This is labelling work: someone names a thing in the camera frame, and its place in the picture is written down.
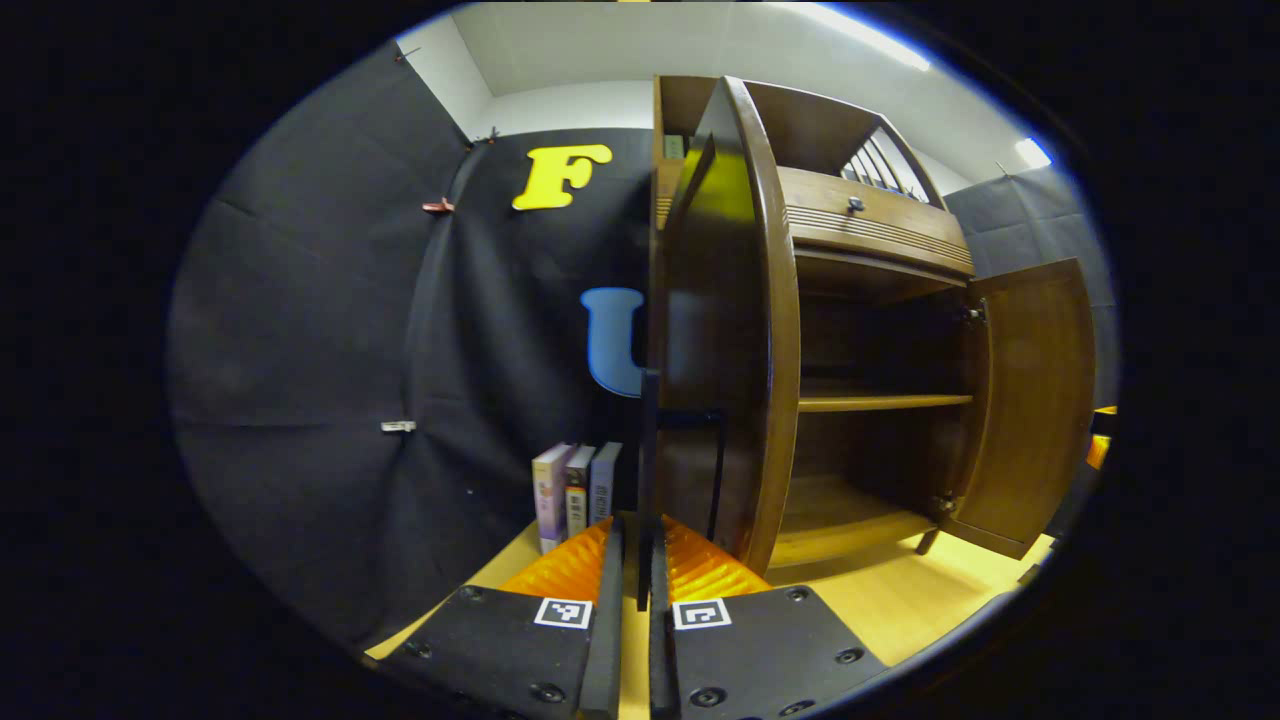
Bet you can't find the white and orange book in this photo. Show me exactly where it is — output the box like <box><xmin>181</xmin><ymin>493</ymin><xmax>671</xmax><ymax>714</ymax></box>
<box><xmin>563</xmin><ymin>446</ymin><xmax>598</xmax><ymax>541</ymax></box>

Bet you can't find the wooden cabinet drawer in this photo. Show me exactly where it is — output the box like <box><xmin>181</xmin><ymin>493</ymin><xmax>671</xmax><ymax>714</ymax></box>
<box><xmin>780</xmin><ymin>165</ymin><xmax>976</xmax><ymax>281</ymax></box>

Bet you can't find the grey blue book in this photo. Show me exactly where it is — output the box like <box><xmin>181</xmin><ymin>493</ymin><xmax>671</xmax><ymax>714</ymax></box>
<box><xmin>588</xmin><ymin>441</ymin><xmax>624</xmax><ymax>526</ymax></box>

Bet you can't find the wooden shoe cabinet door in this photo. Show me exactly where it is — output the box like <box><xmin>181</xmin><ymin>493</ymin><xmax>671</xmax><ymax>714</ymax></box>
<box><xmin>655</xmin><ymin>75</ymin><xmax>803</xmax><ymax>578</ymax></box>
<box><xmin>940</xmin><ymin>258</ymin><xmax>1098</xmax><ymax>561</ymax></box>

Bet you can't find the black backdrop cloth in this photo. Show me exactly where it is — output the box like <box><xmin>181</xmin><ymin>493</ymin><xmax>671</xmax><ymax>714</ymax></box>
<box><xmin>165</xmin><ymin>40</ymin><xmax>1119</xmax><ymax>651</ymax></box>

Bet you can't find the wooden double-door shoe cabinet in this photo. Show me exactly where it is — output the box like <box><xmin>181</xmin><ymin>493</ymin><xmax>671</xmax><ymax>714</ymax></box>
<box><xmin>650</xmin><ymin>73</ymin><xmax>986</xmax><ymax>573</ymax></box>

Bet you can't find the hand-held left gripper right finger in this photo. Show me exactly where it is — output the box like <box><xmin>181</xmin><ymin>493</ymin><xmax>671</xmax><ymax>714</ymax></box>
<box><xmin>648</xmin><ymin>515</ymin><xmax>891</xmax><ymax>720</ymax></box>

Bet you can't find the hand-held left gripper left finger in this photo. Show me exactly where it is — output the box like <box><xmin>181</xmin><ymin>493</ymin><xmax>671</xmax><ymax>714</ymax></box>
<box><xmin>385</xmin><ymin>515</ymin><xmax>626</xmax><ymax>720</ymax></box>

